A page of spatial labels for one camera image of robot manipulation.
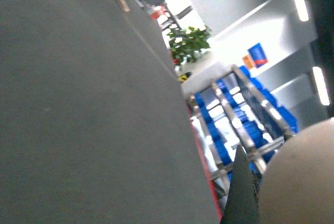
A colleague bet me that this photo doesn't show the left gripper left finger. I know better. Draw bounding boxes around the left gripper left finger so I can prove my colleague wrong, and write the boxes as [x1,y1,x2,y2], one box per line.
[221,145,260,224]

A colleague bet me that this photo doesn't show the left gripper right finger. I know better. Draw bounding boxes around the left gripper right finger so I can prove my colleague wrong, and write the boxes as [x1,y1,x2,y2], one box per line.
[283,133,294,141]

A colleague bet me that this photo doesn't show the beige plastic dustpan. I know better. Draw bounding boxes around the beige plastic dustpan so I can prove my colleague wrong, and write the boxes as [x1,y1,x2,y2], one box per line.
[259,119,333,223]

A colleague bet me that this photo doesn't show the steel shelf rack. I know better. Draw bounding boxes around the steel shelf rack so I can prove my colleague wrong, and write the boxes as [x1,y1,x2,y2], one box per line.
[188,65,298,195]

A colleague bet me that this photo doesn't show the green potted plant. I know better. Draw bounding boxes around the green potted plant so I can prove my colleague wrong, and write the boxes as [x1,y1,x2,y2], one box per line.
[167,25,211,66]

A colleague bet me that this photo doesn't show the orange wall sign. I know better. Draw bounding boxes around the orange wall sign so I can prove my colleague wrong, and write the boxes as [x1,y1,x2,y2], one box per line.
[242,54,255,70]

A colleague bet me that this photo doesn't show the blue wall sign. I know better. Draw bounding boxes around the blue wall sign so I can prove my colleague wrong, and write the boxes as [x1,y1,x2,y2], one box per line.
[247,43,268,68]

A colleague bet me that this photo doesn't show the wooden handled brush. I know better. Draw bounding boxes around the wooden handled brush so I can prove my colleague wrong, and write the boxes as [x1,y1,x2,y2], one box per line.
[118,0,130,13]

